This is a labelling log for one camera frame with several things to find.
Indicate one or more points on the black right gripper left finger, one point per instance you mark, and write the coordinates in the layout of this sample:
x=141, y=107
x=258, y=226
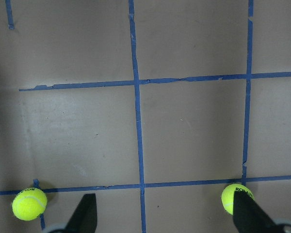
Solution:
x=84, y=218

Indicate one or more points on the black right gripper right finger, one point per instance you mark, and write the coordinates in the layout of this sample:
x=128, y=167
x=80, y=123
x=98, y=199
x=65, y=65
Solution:
x=248, y=217

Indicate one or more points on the tennis ball table centre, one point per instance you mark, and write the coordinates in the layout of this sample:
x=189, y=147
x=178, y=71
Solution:
x=227, y=196

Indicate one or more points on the tennis ball near right base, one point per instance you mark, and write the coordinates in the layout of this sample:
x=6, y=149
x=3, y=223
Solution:
x=29, y=204

